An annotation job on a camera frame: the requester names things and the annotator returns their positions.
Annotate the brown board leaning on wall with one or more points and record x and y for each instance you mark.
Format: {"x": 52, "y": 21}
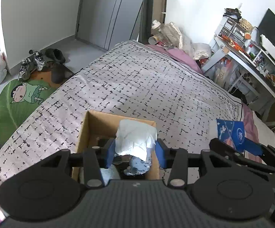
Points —
{"x": 150, "y": 10}

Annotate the black monitor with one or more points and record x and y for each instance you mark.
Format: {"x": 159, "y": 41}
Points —
{"x": 267, "y": 26}

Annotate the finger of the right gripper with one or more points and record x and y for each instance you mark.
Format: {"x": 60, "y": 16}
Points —
{"x": 252, "y": 147}

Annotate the black item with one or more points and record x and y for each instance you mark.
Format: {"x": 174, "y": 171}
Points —
{"x": 137, "y": 140}

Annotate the white desktop shelf organizer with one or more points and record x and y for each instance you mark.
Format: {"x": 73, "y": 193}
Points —
{"x": 261, "y": 52}

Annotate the green cartoon floor mat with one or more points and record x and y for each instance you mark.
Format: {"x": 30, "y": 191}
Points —
{"x": 17, "y": 101}

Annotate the grey sneakers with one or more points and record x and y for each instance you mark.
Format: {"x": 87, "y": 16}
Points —
{"x": 34, "y": 62}

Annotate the pink bed sheet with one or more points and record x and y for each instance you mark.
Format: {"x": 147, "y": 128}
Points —
{"x": 151, "y": 204}

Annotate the clear plastic bottle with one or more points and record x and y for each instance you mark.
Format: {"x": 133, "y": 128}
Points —
{"x": 157, "y": 30}

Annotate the white desk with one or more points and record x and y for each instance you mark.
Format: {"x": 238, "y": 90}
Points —
{"x": 224, "y": 50}

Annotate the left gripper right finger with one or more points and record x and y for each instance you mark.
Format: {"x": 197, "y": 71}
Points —
{"x": 176, "y": 160}

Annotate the patterned white bed blanket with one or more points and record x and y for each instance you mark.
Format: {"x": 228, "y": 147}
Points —
{"x": 130, "y": 80}

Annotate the blue snack packet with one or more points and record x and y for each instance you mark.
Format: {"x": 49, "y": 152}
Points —
{"x": 231, "y": 133}

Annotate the dark shoes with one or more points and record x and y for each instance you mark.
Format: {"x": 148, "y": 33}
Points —
{"x": 57, "y": 67}

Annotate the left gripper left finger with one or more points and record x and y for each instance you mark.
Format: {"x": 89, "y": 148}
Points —
{"x": 95, "y": 158}

